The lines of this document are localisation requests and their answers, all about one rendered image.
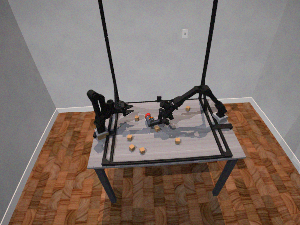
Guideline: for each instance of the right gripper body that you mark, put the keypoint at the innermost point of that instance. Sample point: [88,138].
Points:
[119,110]

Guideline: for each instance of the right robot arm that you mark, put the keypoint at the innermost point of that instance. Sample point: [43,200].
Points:
[107,108]

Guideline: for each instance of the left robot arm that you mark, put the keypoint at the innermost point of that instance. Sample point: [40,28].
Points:
[204,89]

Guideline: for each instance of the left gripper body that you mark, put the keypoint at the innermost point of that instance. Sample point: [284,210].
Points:
[165,113]

